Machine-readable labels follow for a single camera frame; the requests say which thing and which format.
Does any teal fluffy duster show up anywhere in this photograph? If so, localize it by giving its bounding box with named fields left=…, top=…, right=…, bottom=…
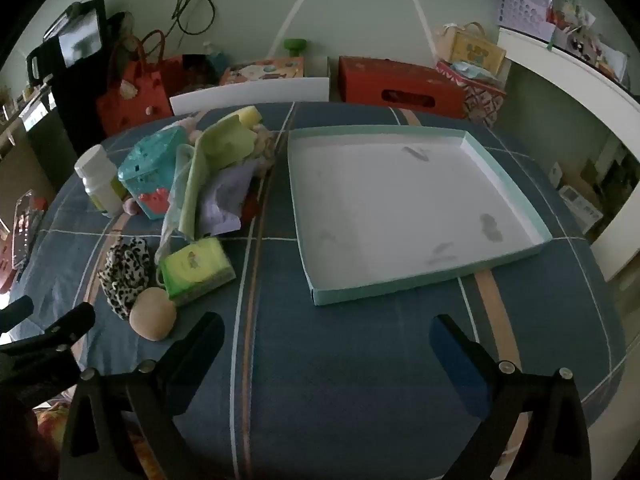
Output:
left=204, top=42, right=227, bottom=75

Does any white pill bottle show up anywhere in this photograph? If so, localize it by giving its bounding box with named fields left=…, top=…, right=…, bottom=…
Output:
left=74, top=144, right=126, bottom=218

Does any plaid blue tablecloth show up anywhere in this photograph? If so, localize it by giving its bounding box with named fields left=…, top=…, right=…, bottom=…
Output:
left=10, top=102, right=628, bottom=480

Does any yellow box with handle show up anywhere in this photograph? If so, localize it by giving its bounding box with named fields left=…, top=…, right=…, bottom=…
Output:
left=440, top=22, right=507, bottom=76

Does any red cardboard box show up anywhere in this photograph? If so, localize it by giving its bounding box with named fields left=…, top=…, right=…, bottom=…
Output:
left=337, top=56, right=468, bottom=120

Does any teal plastic toy box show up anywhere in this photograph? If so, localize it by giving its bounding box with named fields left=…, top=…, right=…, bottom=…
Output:
left=117, top=126, right=188, bottom=221

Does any green tissue packet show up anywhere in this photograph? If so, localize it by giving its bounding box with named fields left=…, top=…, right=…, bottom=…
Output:
left=159, top=237, right=237, bottom=308

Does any red wooden cabinet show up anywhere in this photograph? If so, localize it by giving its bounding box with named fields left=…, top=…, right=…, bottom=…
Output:
left=96, top=30, right=171, bottom=136

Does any yellow sponge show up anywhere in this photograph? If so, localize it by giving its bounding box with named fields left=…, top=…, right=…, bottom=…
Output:
left=235, top=106, right=263, bottom=128

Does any purple perforated basket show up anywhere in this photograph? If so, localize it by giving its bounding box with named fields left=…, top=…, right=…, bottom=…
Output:
left=497, top=0, right=556, bottom=41

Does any white chair back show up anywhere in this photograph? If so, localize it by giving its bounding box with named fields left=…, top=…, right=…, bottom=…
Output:
left=170, top=77, right=330, bottom=118

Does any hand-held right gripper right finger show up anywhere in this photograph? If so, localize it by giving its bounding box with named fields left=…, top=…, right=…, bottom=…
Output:
left=429, top=314, right=593, bottom=480

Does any white carton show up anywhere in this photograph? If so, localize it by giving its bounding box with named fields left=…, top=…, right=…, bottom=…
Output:
left=557, top=185, right=605, bottom=235

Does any clear plastic case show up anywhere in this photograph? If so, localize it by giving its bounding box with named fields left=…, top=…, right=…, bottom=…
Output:
left=9, top=189, right=50, bottom=273

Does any light green cloth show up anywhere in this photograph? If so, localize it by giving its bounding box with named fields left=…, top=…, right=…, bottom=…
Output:
left=172, top=115, right=257, bottom=241

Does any clear plastic bin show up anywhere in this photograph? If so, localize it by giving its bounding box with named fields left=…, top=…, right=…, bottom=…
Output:
left=287, top=125, right=553, bottom=307

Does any grey screen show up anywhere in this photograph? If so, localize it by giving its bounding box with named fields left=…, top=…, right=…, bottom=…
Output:
left=44, top=2, right=103, bottom=68

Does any patterned gift bag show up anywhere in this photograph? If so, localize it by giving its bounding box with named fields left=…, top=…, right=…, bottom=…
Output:
left=435, top=60, right=508, bottom=128

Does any leopard print scrunchie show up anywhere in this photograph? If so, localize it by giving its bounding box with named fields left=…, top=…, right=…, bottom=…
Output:
left=97, top=237, right=153, bottom=320

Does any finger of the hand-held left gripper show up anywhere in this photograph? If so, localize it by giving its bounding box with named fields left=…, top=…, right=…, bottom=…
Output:
left=0, top=302, right=96, bottom=361
left=0, top=296, right=35, bottom=333

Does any colourful picture board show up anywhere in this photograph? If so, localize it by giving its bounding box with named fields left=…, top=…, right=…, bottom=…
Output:
left=220, top=56, right=306, bottom=86

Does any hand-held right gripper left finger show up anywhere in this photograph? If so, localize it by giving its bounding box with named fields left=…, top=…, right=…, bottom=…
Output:
left=59, top=311, right=226, bottom=480

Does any light purple cloth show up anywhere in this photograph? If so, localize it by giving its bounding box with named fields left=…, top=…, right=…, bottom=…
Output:
left=202, top=165, right=256, bottom=236

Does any beige round puff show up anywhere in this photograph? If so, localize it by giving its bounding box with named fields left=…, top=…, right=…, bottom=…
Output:
left=129, top=287, right=178, bottom=342

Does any white shelf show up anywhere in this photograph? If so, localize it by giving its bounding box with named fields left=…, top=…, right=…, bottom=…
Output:
left=497, top=27, right=640, bottom=281

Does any black stand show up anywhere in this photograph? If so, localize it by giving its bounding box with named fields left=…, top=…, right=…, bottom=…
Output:
left=25, top=0, right=126, bottom=161

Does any row of colourful packets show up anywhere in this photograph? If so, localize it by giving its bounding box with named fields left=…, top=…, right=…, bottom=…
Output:
left=542, top=0, right=628, bottom=83

